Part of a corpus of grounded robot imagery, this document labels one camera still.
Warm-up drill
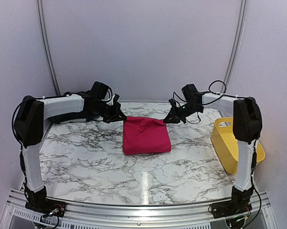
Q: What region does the right corner wall post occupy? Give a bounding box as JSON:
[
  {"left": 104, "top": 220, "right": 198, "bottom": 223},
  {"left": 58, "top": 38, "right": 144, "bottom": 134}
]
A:
[{"left": 224, "top": 0, "right": 247, "bottom": 86}]

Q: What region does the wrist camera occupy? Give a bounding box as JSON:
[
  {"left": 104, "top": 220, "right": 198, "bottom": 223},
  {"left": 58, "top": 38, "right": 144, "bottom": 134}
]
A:
[
  {"left": 107, "top": 94, "right": 120, "bottom": 105},
  {"left": 168, "top": 98, "right": 180, "bottom": 108}
]

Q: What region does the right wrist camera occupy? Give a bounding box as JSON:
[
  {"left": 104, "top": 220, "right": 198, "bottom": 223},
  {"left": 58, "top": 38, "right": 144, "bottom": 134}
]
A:
[{"left": 168, "top": 98, "right": 180, "bottom": 108}]

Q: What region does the aluminium front rail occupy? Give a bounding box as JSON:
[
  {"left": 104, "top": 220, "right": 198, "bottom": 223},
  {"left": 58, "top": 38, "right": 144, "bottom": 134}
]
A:
[{"left": 4, "top": 188, "right": 272, "bottom": 229}]

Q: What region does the left corner wall post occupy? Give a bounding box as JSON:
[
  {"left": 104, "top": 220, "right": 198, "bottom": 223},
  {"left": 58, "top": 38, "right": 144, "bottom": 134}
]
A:
[{"left": 36, "top": 0, "right": 61, "bottom": 95}]

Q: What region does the yellow laundry basket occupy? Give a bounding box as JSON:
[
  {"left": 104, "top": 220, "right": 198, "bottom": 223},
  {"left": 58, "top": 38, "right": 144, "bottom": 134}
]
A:
[{"left": 211, "top": 117, "right": 266, "bottom": 177}]

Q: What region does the dark green plaid garment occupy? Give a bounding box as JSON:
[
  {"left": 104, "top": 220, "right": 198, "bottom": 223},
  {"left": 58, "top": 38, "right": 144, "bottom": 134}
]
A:
[{"left": 48, "top": 112, "right": 103, "bottom": 124}]

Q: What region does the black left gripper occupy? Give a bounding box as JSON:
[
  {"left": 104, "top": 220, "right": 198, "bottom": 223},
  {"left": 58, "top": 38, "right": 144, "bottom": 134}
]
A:
[{"left": 90, "top": 100, "right": 126, "bottom": 123}]

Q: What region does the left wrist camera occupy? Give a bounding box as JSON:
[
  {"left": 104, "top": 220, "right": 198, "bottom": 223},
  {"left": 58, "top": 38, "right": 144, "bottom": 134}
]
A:
[{"left": 107, "top": 94, "right": 120, "bottom": 105}]

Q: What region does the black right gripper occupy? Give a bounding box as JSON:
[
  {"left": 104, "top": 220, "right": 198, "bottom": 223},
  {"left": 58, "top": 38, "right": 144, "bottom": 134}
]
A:
[{"left": 164, "top": 102, "right": 202, "bottom": 123}]

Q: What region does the pink garment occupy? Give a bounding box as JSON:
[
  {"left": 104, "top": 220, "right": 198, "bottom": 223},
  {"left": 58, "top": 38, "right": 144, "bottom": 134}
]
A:
[{"left": 123, "top": 116, "right": 171, "bottom": 155}]

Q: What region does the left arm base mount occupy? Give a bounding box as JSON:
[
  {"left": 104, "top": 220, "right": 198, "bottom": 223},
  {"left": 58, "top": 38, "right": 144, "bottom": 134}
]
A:
[{"left": 25, "top": 198, "right": 66, "bottom": 217}]

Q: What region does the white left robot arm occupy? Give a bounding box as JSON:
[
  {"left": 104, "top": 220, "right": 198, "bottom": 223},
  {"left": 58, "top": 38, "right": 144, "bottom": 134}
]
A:
[{"left": 11, "top": 81, "right": 127, "bottom": 212}]

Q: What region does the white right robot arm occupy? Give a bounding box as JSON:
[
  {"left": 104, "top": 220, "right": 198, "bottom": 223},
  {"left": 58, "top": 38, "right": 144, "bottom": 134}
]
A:
[{"left": 163, "top": 84, "right": 263, "bottom": 214}]

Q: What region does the corner wall post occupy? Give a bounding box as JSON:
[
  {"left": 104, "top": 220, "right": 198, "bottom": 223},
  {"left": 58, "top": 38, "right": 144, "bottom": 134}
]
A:
[
  {"left": 224, "top": 0, "right": 247, "bottom": 86},
  {"left": 36, "top": 0, "right": 61, "bottom": 95}
]

